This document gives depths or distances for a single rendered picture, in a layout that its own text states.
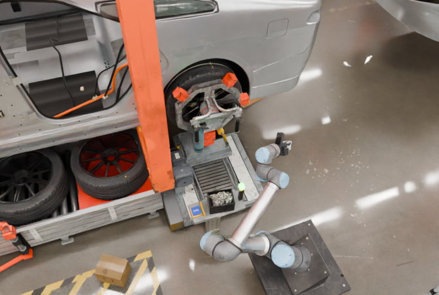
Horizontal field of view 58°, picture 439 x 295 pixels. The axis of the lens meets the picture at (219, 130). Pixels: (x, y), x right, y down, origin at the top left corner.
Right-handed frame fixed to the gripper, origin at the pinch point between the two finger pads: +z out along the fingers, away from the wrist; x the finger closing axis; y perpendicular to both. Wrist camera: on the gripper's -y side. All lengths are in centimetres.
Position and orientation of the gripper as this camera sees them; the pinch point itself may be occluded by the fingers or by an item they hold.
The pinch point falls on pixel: (289, 141)
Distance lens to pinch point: 281.7
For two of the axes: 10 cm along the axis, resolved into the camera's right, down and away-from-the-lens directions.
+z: 6.4, -1.7, 7.5
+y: 0.7, 9.8, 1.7
